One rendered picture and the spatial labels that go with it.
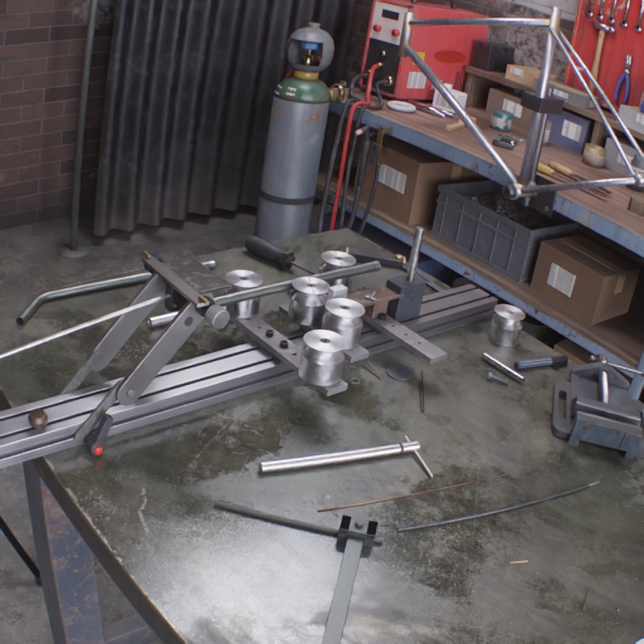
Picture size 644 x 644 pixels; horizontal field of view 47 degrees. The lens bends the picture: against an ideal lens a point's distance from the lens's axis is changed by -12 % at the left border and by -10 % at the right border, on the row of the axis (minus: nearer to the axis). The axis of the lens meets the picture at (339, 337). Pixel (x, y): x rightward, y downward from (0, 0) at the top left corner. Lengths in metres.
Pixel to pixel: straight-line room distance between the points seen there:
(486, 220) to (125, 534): 2.01
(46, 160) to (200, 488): 3.02
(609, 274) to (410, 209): 0.78
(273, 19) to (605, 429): 2.99
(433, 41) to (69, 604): 2.48
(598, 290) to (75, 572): 1.69
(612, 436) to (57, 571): 0.87
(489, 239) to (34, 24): 2.17
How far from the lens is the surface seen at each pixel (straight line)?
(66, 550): 1.28
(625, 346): 2.38
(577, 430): 1.03
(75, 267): 3.36
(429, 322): 1.18
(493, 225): 2.59
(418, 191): 2.78
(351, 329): 1.02
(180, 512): 0.81
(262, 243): 1.34
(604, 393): 1.13
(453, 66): 3.27
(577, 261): 2.42
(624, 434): 1.04
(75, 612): 1.40
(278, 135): 2.88
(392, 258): 1.40
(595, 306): 2.41
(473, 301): 1.28
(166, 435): 0.91
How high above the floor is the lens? 1.43
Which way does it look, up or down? 29 degrees down
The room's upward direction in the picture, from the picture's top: 10 degrees clockwise
